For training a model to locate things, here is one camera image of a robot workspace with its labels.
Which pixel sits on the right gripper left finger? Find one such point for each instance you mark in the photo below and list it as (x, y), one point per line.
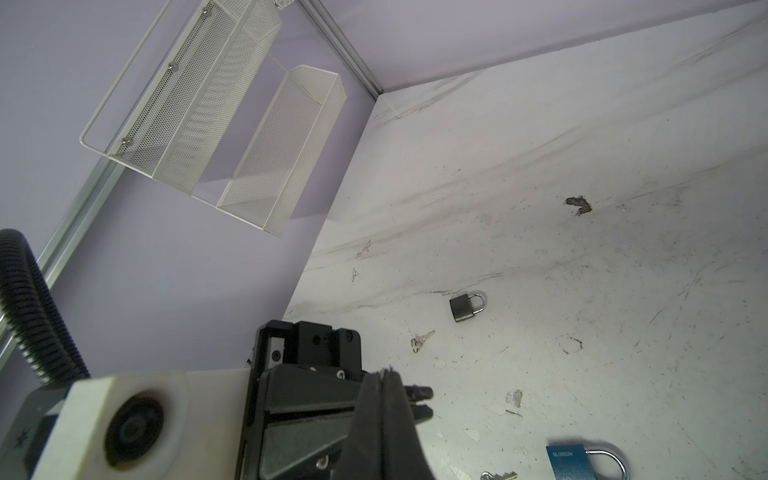
(362, 452)

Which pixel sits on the white mesh two-tier shelf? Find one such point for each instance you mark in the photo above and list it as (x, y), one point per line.
(203, 107)

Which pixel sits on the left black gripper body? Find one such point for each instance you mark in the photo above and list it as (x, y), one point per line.
(304, 382)

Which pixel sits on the dark key front centre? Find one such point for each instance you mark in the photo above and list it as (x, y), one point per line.
(496, 476)

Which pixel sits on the dark debris scrap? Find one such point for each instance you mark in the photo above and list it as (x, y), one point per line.
(582, 205)

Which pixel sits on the white wire basket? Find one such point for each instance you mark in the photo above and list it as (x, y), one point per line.
(282, 4)

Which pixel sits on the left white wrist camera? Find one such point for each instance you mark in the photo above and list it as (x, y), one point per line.
(172, 425)

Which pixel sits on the large blue padlock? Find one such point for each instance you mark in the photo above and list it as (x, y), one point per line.
(573, 462)

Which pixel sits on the silver key near grey padlock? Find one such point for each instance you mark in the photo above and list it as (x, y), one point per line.
(418, 341)

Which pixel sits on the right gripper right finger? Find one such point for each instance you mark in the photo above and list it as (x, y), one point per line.
(402, 410)

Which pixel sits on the dark grey padlock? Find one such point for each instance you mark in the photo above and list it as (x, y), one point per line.
(467, 305)

